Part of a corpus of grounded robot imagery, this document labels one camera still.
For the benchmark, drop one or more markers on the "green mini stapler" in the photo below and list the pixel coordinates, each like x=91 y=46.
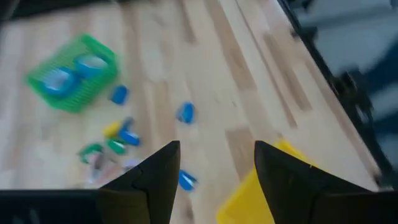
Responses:
x=88 y=148
x=116 y=147

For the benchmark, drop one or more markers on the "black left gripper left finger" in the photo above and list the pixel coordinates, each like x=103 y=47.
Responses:
x=155 y=186

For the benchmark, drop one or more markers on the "yellow mini stapler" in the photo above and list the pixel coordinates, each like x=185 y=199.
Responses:
x=111 y=130

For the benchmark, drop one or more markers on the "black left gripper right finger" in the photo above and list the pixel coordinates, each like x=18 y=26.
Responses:
x=286 y=186

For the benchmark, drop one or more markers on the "blue tape roll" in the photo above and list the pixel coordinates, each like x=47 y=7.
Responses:
x=90 y=74
x=49 y=90

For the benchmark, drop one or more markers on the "yellow plastic basket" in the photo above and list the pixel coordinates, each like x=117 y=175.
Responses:
x=245 y=202

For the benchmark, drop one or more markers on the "green plastic basket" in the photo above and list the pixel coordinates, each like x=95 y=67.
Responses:
x=66 y=104

